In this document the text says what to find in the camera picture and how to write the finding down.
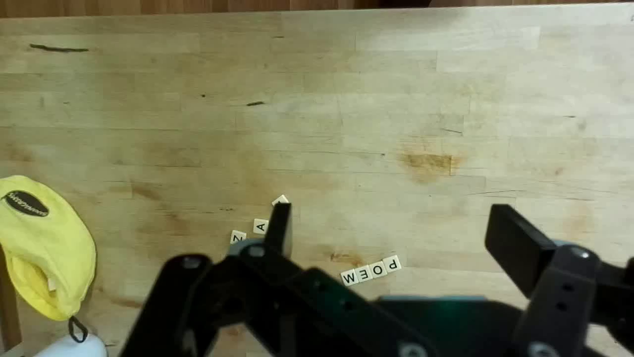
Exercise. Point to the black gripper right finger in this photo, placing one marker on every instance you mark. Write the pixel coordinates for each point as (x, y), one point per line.
(517, 247)

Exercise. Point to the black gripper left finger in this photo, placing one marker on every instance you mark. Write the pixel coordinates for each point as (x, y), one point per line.
(277, 235)

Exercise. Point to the letter tile S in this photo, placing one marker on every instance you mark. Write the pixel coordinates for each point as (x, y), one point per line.
(279, 200)

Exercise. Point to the letter tile A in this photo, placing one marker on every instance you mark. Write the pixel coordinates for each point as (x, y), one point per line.
(260, 225)

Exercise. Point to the letter tile Z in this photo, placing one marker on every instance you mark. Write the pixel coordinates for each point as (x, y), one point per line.
(236, 237)

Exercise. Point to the letter tile E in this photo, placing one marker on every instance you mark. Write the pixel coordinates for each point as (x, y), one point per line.
(363, 275)

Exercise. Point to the letter tile O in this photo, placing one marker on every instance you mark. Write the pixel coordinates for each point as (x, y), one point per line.
(377, 271)

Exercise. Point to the letter tile P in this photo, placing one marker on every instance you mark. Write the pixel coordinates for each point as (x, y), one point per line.
(392, 265)

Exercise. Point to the white object at corner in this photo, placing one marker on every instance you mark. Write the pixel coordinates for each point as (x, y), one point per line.
(69, 348)

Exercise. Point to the yellow cloth bag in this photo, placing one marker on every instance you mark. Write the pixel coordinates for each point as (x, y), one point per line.
(50, 253)

